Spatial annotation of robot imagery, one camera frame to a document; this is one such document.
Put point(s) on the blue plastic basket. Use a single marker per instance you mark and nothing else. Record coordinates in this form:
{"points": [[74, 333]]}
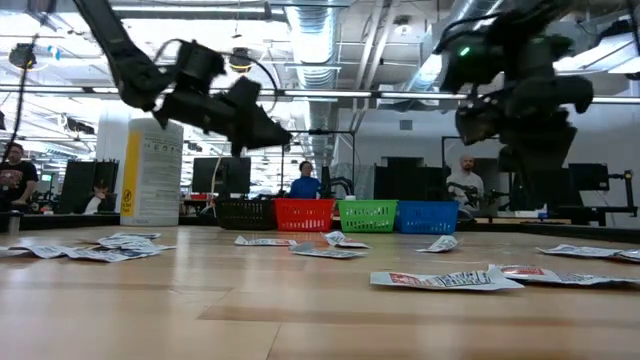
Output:
{"points": [[426, 217]]}

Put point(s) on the black computer monitor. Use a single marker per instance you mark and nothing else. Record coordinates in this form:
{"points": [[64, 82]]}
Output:
{"points": [[221, 175], [588, 176]]}

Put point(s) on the black partition panel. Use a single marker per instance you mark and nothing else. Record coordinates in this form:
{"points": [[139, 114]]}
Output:
{"points": [[80, 180]]}

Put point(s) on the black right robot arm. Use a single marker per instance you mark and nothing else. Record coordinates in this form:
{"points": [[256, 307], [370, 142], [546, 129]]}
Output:
{"points": [[530, 20]]}

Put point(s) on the green plastic basket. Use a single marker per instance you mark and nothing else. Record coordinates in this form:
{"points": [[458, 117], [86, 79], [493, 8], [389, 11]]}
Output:
{"points": [[367, 216]]}

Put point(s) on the person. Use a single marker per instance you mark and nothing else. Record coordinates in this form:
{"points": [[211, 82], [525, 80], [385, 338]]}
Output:
{"points": [[100, 197], [305, 186], [465, 182], [17, 175]]}

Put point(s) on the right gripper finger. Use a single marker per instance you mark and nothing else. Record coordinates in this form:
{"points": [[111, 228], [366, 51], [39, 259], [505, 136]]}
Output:
{"points": [[522, 185], [555, 185]]}

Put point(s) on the red plastic basket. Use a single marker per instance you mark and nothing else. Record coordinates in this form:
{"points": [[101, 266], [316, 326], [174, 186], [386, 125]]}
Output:
{"points": [[304, 215]]}

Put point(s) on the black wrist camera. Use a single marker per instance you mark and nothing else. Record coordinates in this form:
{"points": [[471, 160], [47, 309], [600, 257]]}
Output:
{"points": [[200, 62], [477, 122]]}

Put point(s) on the white packet with dark print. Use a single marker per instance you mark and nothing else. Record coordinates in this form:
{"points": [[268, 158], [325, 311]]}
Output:
{"points": [[629, 256], [150, 246], [50, 251], [590, 278], [580, 251], [327, 252], [115, 241], [110, 255], [134, 235], [356, 245]]}

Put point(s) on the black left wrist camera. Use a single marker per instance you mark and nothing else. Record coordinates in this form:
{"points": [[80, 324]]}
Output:
{"points": [[200, 62]]}

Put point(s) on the black plastic basket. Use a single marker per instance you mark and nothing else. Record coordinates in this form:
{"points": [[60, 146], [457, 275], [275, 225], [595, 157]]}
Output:
{"points": [[245, 215]]}

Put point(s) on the black frame stand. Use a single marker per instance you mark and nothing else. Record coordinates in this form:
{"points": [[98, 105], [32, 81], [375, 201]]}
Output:
{"points": [[443, 165], [325, 132]]}

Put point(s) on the white wipes canister yellow label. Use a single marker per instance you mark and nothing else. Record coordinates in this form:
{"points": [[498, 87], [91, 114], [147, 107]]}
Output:
{"points": [[152, 172]]}

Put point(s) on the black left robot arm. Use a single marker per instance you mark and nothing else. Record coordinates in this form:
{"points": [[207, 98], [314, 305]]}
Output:
{"points": [[130, 70]]}

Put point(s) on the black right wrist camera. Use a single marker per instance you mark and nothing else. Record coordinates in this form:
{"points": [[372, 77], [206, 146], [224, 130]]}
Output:
{"points": [[477, 122]]}

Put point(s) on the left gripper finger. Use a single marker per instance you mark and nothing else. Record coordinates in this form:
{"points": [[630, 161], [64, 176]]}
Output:
{"points": [[270, 127], [272, 142]]}

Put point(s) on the ceiling strip light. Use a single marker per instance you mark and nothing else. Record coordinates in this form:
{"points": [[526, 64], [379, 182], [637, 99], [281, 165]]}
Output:
{"points": [[327, 93], [105, 90]]}

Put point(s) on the black ceiling device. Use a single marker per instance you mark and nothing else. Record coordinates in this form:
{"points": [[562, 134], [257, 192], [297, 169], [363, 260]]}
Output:
{"points": [[240, 59], [22, 55]]}

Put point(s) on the ceiling panel light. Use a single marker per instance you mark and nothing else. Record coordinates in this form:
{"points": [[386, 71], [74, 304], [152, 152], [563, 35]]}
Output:
{"points": [[575, 62]]}

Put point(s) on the silver ventilation duct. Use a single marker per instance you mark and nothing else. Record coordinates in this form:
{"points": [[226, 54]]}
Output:
{"points": [[315, 50]]}

